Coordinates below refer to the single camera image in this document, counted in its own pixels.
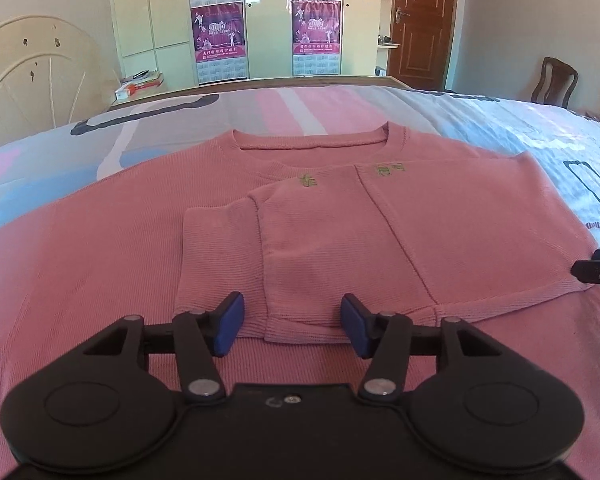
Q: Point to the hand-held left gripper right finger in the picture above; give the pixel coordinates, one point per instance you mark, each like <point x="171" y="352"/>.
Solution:
<point x="355" y="327"/>

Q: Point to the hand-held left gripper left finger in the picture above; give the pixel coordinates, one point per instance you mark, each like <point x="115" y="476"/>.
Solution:
<point x="229" y="322"/>

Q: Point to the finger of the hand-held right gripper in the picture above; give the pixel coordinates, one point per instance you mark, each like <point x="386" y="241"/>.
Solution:
<point x="597" y="271"/>

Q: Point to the pink knit sweater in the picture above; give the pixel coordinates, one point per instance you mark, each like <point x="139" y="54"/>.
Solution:
<point x="130" y="240"/>

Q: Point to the dark wooden chair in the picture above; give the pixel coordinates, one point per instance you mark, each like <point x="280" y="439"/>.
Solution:
<point x="555" y="82"/>

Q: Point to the pink blue printed bedsheet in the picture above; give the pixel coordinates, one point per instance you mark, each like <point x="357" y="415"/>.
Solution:
<point x="480" y="115"/>

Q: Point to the black remote control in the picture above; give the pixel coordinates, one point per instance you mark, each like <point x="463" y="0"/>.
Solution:
<point x="141" y="74"/>

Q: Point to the pale yellow wardrobe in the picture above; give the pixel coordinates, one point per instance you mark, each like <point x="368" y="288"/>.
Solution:
<point x="270" y="20"/>

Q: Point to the brown wooden door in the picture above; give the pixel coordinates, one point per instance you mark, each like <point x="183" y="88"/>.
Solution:
<point x="422" y="20"/>

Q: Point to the cream round headboard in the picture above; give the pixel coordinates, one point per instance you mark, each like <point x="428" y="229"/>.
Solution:
<point x="25" y="80"/>

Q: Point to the corner wall shelf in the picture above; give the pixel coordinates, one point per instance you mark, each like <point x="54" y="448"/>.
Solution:
<point x="390" y="45"/>

